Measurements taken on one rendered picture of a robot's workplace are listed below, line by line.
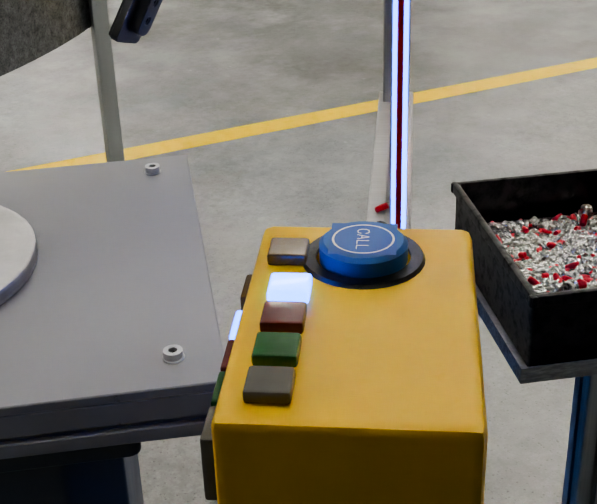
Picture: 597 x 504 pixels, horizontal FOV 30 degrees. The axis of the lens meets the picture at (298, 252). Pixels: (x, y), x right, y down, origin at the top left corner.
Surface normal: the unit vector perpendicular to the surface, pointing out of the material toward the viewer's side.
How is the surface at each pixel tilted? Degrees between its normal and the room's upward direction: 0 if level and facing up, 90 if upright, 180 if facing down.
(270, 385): 0
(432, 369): 0
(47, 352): 1
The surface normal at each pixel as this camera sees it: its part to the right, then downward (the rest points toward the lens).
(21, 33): 0.90, 0.18
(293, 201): -0.03, -0.88
